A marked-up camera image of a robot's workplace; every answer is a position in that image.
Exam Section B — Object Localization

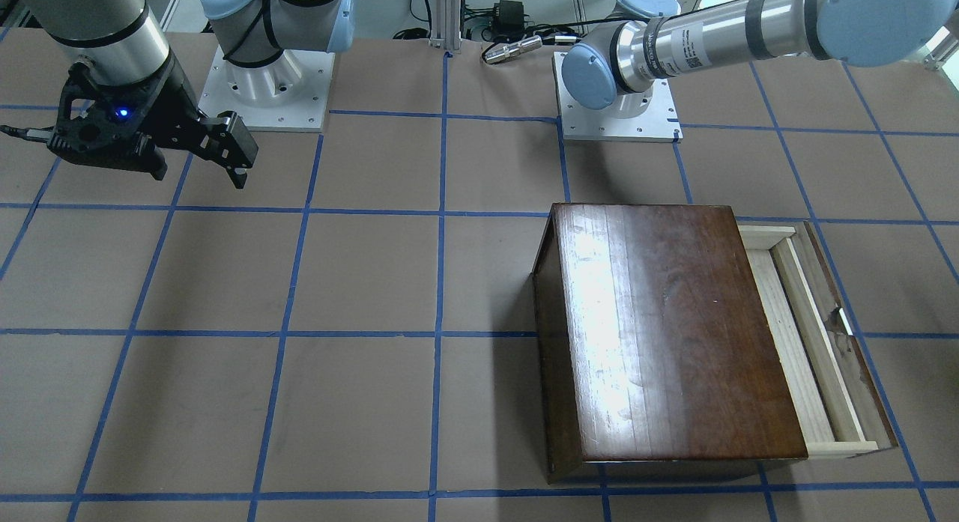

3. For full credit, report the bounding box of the black cable bundle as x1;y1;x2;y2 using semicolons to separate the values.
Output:
393;0;435;42

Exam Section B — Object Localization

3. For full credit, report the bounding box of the white base plate image right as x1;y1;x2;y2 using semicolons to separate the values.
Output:
554;50;684;142

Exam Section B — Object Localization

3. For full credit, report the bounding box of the dark wooden drawer cabinet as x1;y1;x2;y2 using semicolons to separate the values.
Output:
532;202;809;484

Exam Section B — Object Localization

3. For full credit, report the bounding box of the white base plate image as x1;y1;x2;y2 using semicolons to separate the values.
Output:
199;48;338;133
554;50;684;142

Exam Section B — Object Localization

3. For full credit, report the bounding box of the silver metal connector plug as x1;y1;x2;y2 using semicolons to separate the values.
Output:
482;35;542;65

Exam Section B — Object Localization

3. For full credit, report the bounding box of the aluminium frame post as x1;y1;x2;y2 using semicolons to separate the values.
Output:
425;0;463;55

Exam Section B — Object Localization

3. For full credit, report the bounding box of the silver robot arm image right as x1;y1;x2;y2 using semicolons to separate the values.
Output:
559;0;957;110

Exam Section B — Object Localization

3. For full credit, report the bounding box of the light wood drawer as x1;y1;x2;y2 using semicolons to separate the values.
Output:
739;222;900;460

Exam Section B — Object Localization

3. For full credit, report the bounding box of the white base plate image left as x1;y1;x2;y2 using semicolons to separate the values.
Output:
199;48;338;133

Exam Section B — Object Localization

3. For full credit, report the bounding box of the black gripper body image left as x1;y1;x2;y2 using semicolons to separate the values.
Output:
46;54;205;180

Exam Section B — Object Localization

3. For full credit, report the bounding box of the black power adapter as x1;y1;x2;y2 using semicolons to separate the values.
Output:
491;0;525;35

